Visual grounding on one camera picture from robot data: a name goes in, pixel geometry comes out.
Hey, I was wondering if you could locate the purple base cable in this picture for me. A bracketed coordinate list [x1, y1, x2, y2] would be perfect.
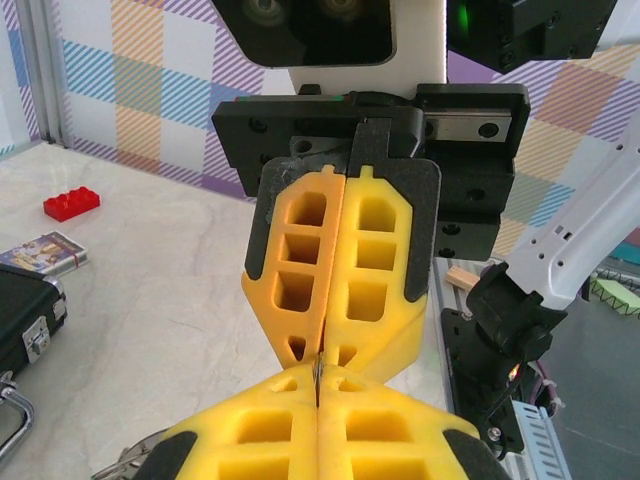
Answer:
[527, 357, 566, 416]

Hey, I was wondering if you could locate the playing card box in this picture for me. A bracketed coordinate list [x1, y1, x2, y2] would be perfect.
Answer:
[0, 230, 90, 275]

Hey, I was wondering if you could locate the red toy brick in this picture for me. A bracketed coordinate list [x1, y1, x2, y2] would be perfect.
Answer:
[42, 185, 101, 221]

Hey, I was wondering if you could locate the green foam block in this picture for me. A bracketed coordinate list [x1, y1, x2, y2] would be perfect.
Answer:
[587, 277, 640, 321]

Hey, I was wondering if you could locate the small wooden block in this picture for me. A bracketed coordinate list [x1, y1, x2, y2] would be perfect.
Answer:
[446, 266, 482, 290]

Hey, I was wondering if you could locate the black case with metal handle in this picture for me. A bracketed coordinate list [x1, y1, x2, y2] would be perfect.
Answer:
[0, 262, 69, 471]

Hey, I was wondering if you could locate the large silver keyring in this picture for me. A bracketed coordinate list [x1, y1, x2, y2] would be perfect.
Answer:
[312, 349, 327, 404]

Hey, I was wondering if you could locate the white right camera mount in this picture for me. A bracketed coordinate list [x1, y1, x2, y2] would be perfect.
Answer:
[288, 0, 449, 97]

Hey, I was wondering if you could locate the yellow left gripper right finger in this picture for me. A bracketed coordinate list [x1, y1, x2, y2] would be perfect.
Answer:
[318, 363, 511, 480]

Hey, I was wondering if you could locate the grey slotted cable duct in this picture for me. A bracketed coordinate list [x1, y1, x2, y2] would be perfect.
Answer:
[507, 399, 574, 480]

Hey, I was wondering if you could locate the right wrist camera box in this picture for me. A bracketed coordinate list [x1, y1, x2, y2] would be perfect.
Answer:
[208, 0, 399, 69]

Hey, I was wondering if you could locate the aluminium frame post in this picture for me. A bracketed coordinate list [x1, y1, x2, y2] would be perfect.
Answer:
[22, 0, 69, 149]

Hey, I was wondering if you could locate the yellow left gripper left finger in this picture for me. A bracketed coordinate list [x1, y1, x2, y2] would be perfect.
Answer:
[137, 365, 320, 480]

